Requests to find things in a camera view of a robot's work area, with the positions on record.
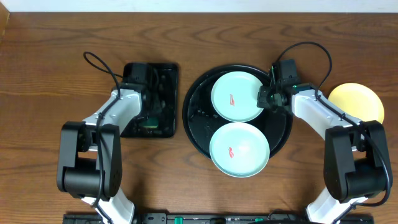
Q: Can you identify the light green plate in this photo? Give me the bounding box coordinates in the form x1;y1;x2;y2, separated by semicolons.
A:
210;123;271;178
211;71;263;122

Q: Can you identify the yellow plate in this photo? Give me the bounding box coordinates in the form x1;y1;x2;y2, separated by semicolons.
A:
328;83;385;123

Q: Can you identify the green yellow sponge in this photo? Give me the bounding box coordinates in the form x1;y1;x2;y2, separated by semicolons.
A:
139;118;159;129

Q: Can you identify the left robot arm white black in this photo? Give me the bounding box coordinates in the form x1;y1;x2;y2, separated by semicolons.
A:
57;83;150;223

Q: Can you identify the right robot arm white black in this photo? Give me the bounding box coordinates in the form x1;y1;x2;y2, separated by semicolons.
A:
257;84;393;223

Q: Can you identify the black round tray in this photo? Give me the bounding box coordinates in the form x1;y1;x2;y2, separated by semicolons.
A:
182;64;293;158

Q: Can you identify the black rectangular tray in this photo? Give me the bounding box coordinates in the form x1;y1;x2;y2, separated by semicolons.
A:
121;63;178;138

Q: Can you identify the light green plate front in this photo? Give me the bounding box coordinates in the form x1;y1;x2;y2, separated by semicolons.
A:
210;123;271;178

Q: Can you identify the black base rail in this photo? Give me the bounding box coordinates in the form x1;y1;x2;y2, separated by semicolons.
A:
62;212;375;224

